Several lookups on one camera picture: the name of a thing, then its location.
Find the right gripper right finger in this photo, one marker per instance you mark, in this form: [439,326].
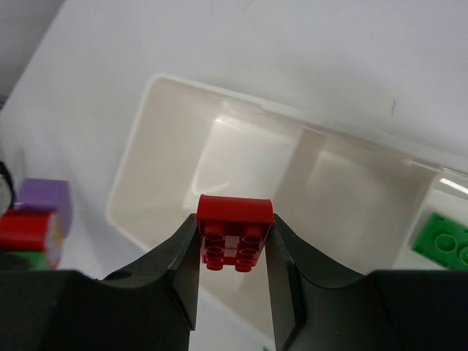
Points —
[320,304]

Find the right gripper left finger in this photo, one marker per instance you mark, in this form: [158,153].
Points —
[149,304]

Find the red lego brick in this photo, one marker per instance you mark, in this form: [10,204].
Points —
[233,231]
[31,234]

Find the small green connector lego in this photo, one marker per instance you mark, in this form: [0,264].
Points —
[33,259]

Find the green lego end brick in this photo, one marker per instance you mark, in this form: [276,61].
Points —
[443,241]

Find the purple lego top brick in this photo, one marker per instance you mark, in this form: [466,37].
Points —
[39,194]

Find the white three-compartment tray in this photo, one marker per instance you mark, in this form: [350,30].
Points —
[359,198]

